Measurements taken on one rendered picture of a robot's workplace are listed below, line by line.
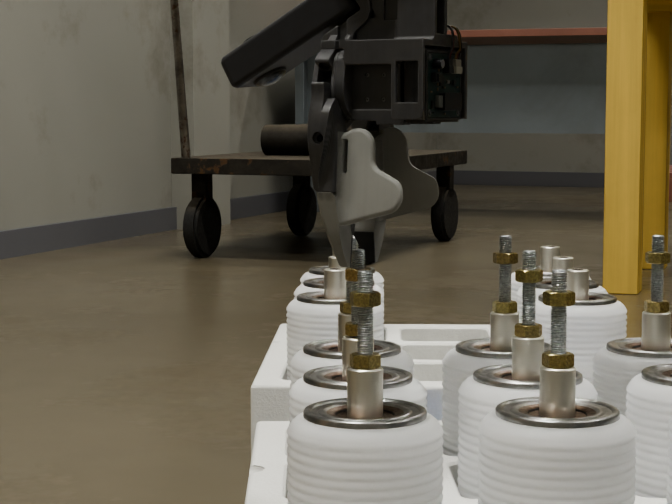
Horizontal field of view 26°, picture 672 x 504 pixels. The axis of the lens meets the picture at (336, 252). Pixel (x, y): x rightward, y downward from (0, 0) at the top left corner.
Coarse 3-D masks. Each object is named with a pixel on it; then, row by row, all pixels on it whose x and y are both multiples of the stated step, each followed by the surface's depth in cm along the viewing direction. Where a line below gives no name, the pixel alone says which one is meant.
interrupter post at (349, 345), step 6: (348, 336) 101; (342, 342) 100; (348, 342) 100; (354, 342) 99; (342, 348) 100; (348, 348) 100; (354, 348) 100; (342, 354) 100; (348, 354) 100; (342, 360) 100; (348, 360) 100; (342, 366) 100; (348, 366) 100; (342, 372) 100; (342, 378) 101
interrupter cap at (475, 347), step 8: (456, 344) 113; (464, 344) 114; (472, 344) 114; (480, 344) 114; (488, 344) 114; (544, 344) 114; (464, 352) 111; (472, 352) 110; (480, 352) 110; (488, 352) 109; (496, 352) 110; (504, 352) 110
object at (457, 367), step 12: (444, 360) 112; (456, 360) 111; (468, 360) 110; (480, 360) 109; (492, 360) 109; (504, 360) 109; (444, 372) 112; (456, 372) 110; (468, 372) 109; (444, 384) 112; (456, 384) 110; (444, 396) 113; (456, 396) 110; (444, 408) 112; (456, 408) 111; (444, 420) 113; (456, 420) 111; (444, 432) 112; (456, 432) 111; (444, 444) 112; (456, 444) 111
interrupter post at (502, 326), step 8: (496, 320) 112; (504, 320) 111; (512, 320) 112; (496, 328) 112; (504, 328) 112; (512, 328) 112; (496, 336) 112; (504, 336) 112; (512, 336) 112; (496, 344) 112; (504, 344) 112
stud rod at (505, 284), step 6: (504, 240) 111; (510, 240) 112; (504, 246) 112; (510, 246) 112; (504, 252) 112; (510, 252) 112; (504, 264) 112; (510, 264) 112; (504, 270) 112; (510, 270) 112; (504, 276) 112; (510, 276) 112; (504, 282) 112; (510, 282) 112; (504, 288) 112; (510, 288) 112; (504, 294) 112; (510, 294) 112; (498, 300) 112; (504, 300) 112; (510, 300) 112
